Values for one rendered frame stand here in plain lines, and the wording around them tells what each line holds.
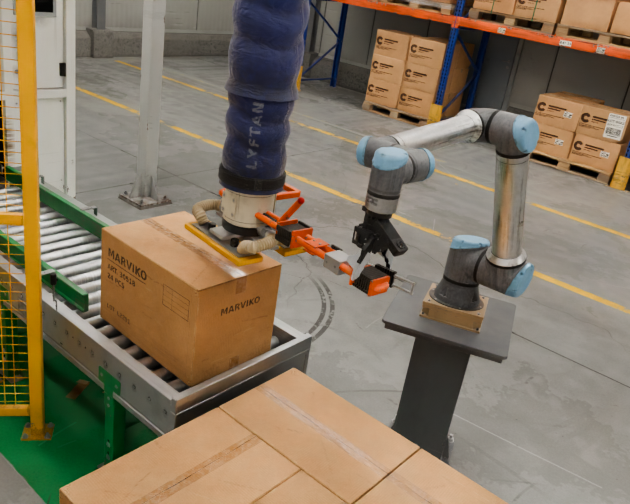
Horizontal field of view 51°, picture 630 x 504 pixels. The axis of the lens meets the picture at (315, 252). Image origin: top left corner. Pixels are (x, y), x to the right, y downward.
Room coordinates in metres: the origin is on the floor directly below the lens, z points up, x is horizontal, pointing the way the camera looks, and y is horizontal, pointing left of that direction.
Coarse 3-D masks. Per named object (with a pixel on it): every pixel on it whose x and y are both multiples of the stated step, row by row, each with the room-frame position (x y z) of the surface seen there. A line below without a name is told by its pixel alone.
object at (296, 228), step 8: (280, 224) 1.94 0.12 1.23; (288, 224) 1.96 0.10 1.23; (296, 224) 1.97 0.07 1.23; (304, 224) 1.97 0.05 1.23; (280, 232) 1.92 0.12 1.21; (288, 232) 1.88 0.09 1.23; (296, 232) 1.89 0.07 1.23; (304, 232) 1.91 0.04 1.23; (312, 232) 1.94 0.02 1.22; (280, 240) 1.91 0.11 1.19; (288, 240) 1.89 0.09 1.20
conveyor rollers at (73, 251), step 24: (0, 192) 3.48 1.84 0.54; (48, 216) 3.25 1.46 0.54; (48, 240) 2.96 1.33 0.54; (72, 240) 2.98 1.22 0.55; (96, 240) 3.08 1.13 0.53; (72, 264) 2.77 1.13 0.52; (96, 264) 2.78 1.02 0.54; (48, 288) 2.49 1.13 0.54; (96, 288) 2.58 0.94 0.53; (96, 312) 2.38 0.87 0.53; (120, 336) 2.20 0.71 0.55; (144, 360) 2.06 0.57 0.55
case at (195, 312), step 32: (128, 224) 2.39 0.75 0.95; (160, 224) 2.44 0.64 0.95; (128, 256) 2.20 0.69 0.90; (160, 256) 2.15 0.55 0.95; (192, 256) 2.19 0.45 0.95; (128, 288) 2.19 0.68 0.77; (160, 288) 2.07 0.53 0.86; (192, 288) 1.96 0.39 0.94; (224, 288) 2.03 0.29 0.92; (256, 288) 2.16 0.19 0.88; (128, 320) 2.19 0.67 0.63; (160, 320) 2.06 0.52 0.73; (192, 320) 1.95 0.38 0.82; (224, 320) 2.04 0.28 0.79; (256, 320) 2.17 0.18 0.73; (160, 352) 2.06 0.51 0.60; (192, 352) 1.94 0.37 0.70; (224, 352) 2.06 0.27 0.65; (256, 352) 2.19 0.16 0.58; (192, 384) 1.95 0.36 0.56
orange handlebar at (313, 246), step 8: (288, 184) 2.38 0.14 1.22; (288, 192) 2.29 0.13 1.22; (296, 192) 2.31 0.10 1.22; (256, 216) 2.03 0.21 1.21; (264, 216) 2.01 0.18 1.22; (272, 216) 2.04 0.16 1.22; (272, 224) 1.97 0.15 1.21; (296, 240) 1.88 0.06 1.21; (304, 240) 1.87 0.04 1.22; (312, 240) 1.87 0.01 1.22; (320, 240) 1.88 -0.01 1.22; (304, 248) 1.86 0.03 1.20; (312, 248) 1.83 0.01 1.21; (320, 248) 1.86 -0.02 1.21; (328, 248) 1.84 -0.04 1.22; (320, 256) 1.80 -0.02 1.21; (344, 264) 1.74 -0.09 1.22; (344, 272) 1.73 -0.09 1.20; (376, 288) 1.64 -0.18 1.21; (384, 288) 1.64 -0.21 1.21
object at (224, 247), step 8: (192, 224) 2.12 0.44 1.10; (208, 224) 2.09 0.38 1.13; (192, 232) 2.09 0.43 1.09; (200, 232) 2.08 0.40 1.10; (208, 232) 2.08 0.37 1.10; (208, 240) 2.02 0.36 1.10; (216, 240) 2.02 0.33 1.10; (224, 240) 2.03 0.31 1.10; (232, 240) 1.99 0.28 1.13; (216, 248) 1.99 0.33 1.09; (224, 248) 1.98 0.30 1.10; (232, 248) 1.98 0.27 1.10; (224, 256) 1.95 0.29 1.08; (232, 256) 1.93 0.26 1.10; (240, 256) 1.93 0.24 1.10; (248, 256) 1.95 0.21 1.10; (256, 256) 1.96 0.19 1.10; (240, 264) 1.90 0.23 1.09; (248, 264) 1.92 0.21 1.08
